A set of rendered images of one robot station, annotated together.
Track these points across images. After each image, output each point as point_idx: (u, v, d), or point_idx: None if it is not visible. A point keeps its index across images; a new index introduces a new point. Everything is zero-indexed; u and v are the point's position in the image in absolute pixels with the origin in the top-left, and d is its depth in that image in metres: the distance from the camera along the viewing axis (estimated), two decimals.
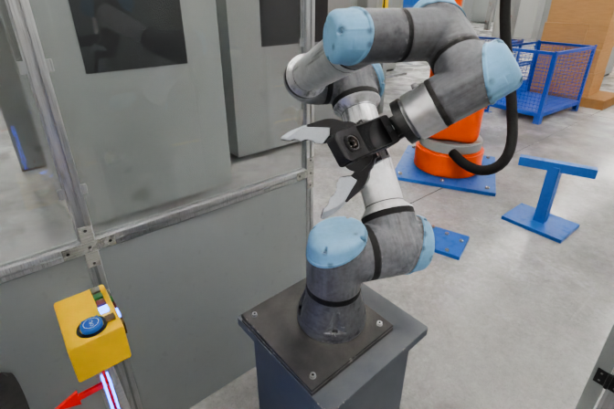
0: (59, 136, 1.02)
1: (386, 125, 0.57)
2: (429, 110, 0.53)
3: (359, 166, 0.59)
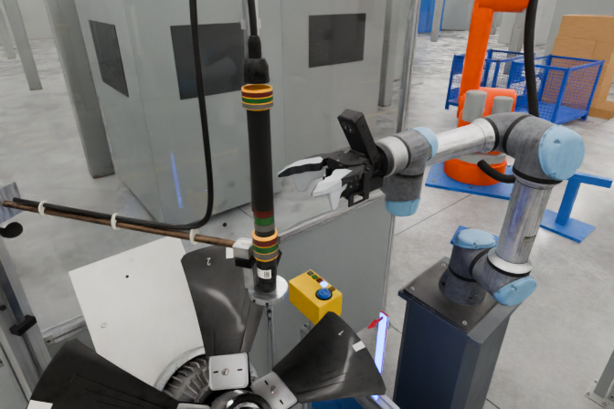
0: None
1: None
2: (394, 139, 0.77)
3: (356, 162, 0.68)
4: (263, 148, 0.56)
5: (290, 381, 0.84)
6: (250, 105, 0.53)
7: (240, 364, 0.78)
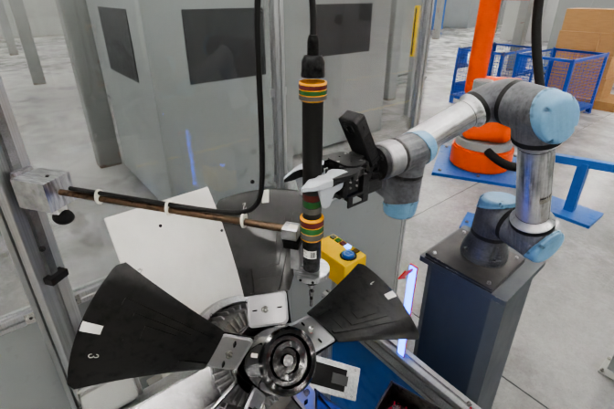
0: (283, 138, 1.50)
1: None
2: (394, 141, 0.77)
3: (356, 163, 0.68)
4: (316, 137, 0.62)
5: (326, 322, 0.84)
6: (308, 98, 0.58)
7: (280, 302, 0.79)
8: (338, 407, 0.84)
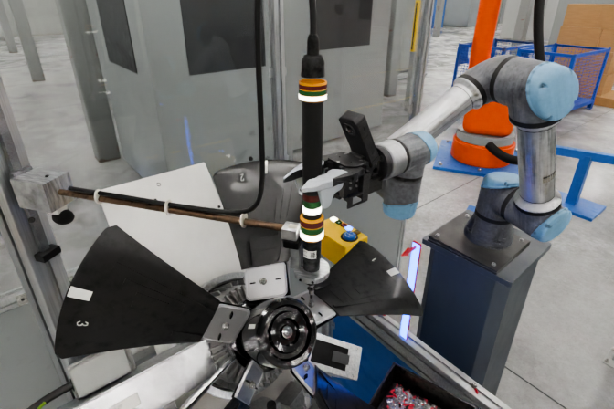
0: (283, 120, 1.47)
1: None
2: (394, 141, 0.77)
3: (356, 164, 0.68)
4: (316, 137, 0.62)
5: (327, 297, 0.81)
6: (308, 98, 0.58)
7: (279, 274, 0.76)
8: (339, 385, 0.81)
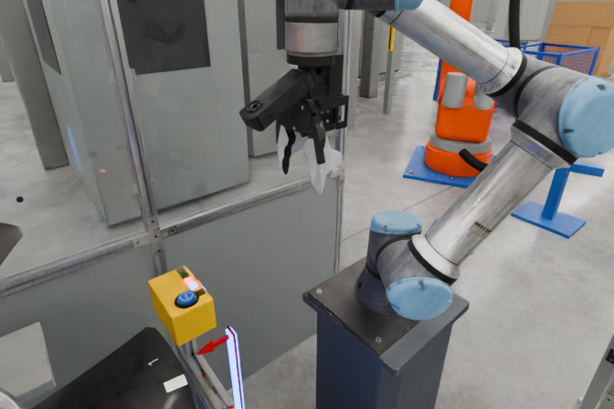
0: (137, 136, 1.15)
1: (292, 74, 0.57)
2: (293, 28, 0.53)
3: (306, 122, 0.58)
4: None
5: None
6: None
7: None
8: None
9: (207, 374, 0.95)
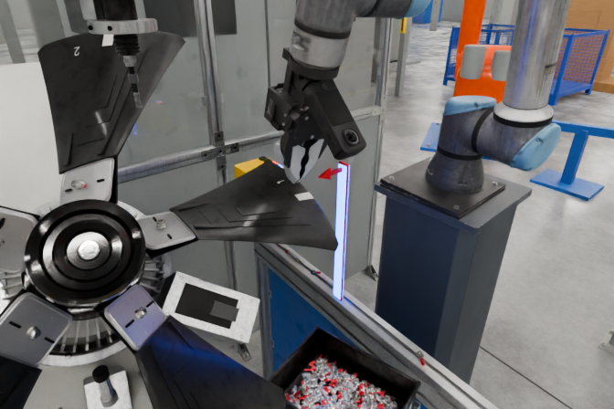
0: (211, 47, 1.22)
1: (321, 88, 0.54)
2: (342, 45, 0.50)
3: None
4: None
5: (191, 217, 0.56)
6: None
7: (102, 174, 0.50)
8: (207, 344, 0.56)
9: (291, 251, 1.02)
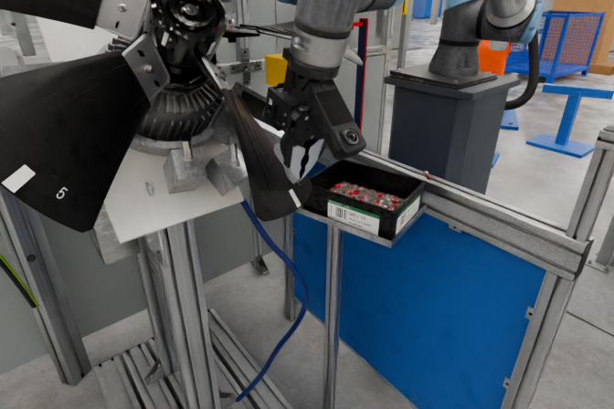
0: None
1: (321, 88, 0.54)
2: (342, 45, 0.50)
3: None
4: None
5: (235, 97, 0.66)
6: None
7: (243, 30, 0.69)
8: (129, 141, 0.60)
9: None
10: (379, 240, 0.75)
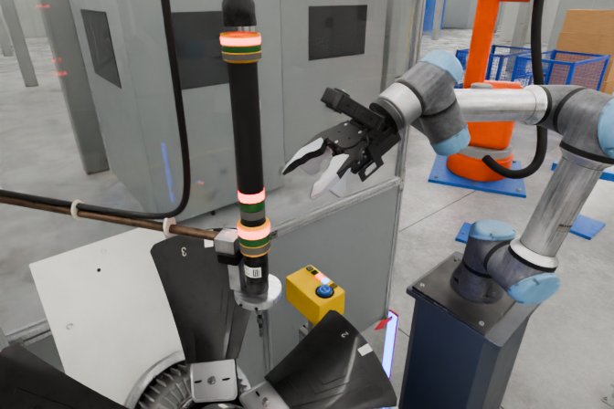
0: None
1: None
2: (399, 87, 0.67)
3: (354, 141, 0.64)
4: (248, 113, 0.45)
5: None
6: (232, 55, 0.41)
7: None
8: None
9: None
10: None
